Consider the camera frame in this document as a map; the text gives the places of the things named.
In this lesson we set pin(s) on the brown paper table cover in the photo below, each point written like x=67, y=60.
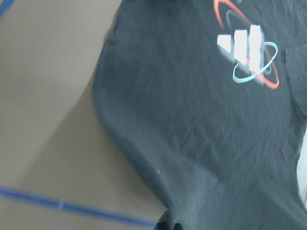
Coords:
x=52, y=142

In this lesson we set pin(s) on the black printed t-shirt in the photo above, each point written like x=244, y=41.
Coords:
x=207, y=99

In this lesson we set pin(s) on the crossing blue tape strip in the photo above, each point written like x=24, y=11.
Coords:
x=65, y=206

